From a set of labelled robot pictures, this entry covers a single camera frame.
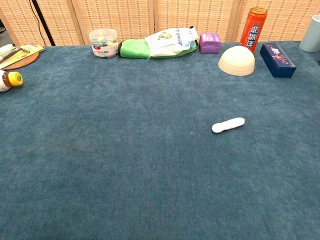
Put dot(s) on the small white object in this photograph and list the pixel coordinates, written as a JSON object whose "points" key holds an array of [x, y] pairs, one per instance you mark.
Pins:
{"points": [[228, 125]]}

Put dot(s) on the teal table mat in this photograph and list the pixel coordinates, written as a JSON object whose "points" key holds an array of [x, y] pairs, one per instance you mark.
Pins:
{"points": [[150, 162]]}

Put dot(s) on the green folded cloth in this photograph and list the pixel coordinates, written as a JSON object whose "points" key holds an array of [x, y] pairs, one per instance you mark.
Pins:
{"points": [[132, 48]]}

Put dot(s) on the white printed plastic packet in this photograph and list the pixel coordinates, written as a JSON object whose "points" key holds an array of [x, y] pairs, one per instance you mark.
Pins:
{"points": [[167, 42]]}

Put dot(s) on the purple small box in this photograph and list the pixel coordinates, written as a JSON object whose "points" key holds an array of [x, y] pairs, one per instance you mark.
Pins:
{"points": [[210, 43]]}

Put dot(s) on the clear jar of clips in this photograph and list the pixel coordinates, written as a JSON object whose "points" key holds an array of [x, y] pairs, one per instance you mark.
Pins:
{"points": [[103, 43]]}

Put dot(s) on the cream upturned bowl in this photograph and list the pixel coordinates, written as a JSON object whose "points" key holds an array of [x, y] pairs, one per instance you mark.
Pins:
{"points": [[237, 61]]}

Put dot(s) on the woven bamboo folding screen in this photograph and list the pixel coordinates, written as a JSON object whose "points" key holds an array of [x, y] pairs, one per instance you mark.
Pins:
{"points": [[125, 17]]}

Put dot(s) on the orange soda can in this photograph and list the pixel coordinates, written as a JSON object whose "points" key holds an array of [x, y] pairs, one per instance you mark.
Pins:
{"points": [[253, 30]]}

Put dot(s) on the dark blue long box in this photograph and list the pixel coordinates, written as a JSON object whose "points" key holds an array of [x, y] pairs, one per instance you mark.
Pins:
{"points": [[277, 60]]}

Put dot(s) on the round woven coaster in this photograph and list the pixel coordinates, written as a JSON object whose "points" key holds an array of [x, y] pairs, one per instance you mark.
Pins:
{"points": [[23, 63]]}

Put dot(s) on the black tripod stand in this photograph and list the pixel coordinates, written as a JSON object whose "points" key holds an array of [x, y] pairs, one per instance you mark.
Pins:
{"points": [[42, 21]]}

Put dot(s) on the yellow razor package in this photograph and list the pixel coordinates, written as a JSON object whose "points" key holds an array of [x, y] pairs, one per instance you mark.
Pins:
{"points": [[21, 52]]}

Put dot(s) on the white drink bottle yellow cap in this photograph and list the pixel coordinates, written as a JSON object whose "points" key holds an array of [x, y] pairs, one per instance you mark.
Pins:
{"points": [[10, 80]]}

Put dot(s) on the mint green brush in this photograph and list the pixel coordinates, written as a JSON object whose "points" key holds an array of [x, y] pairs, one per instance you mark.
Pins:
{"points": [[6, 48]]}

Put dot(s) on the light blue cup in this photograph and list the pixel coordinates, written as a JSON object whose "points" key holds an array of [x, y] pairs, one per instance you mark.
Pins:
{"points": [[310, 35]]}

